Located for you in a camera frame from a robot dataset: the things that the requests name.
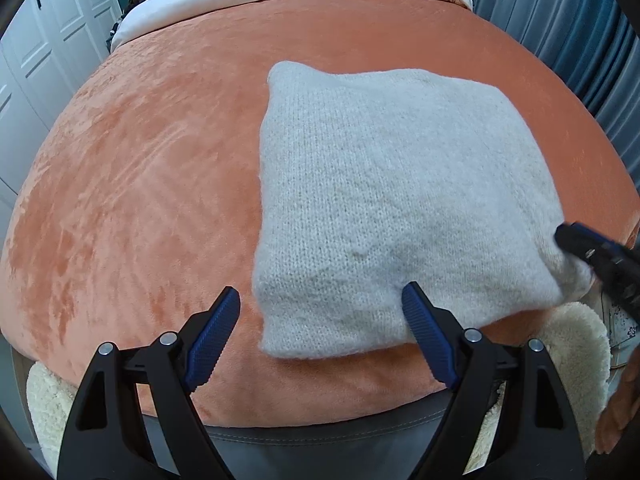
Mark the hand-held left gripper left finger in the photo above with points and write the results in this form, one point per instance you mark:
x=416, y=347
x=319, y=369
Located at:
x=212, y=340

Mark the white floral cloth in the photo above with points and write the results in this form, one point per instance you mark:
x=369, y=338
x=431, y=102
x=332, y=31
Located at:
x=622, y=330

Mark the black and white cloth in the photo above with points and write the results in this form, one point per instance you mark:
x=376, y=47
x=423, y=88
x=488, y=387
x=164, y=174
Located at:
x=115, y=30

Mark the person's right forearm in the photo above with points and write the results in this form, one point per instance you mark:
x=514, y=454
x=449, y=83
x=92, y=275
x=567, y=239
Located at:
x=622, y=405

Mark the grey knit sweater black hearts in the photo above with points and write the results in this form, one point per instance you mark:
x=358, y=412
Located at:
x=375, y=185

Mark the grey blue curtain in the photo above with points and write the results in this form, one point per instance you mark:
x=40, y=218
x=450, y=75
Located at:
x=550, y=10

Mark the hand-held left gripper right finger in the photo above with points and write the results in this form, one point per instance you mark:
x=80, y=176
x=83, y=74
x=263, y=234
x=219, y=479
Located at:
x=427, y=335

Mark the white wardrobe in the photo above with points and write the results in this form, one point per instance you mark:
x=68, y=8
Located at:
x=60, y=10

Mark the orange plush blanket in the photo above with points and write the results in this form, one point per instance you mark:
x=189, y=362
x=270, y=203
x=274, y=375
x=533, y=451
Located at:
x=150, y=185

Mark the cream fluffy rug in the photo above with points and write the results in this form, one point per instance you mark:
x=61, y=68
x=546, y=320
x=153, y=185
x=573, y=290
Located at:
x=580, y=340

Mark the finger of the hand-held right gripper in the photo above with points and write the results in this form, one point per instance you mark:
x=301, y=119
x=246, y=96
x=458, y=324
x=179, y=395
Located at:
x=615, y=272
x=592, y=235

